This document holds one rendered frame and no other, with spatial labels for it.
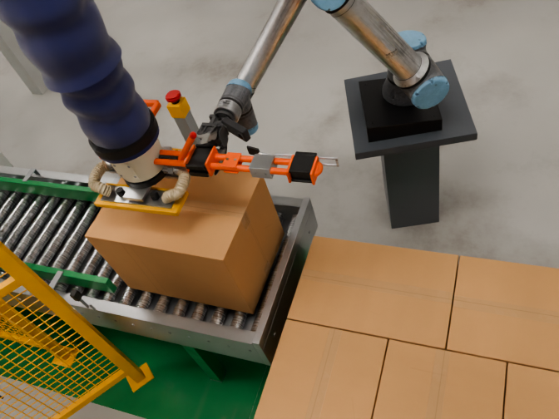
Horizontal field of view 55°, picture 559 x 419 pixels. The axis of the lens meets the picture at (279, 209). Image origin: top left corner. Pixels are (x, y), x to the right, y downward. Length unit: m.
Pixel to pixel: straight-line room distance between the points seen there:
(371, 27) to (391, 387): 1.22
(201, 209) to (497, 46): 2.61
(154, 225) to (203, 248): 0.25
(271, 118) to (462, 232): 1.52
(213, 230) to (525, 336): 1.14
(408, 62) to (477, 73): 1.80
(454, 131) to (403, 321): 0.81
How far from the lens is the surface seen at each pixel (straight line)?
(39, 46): 1.57
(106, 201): 2.00
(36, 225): 3.01
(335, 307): 2.12
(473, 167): 3.23
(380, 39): 1.94
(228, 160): 1.73
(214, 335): 2.13
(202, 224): 1.97
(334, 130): 3.51
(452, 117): 2.41
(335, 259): 2.23
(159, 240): 2.00
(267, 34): 1.99
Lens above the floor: 2.41
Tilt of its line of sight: 50 degrees down
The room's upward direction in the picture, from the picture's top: 20 degrees counter-clockwise
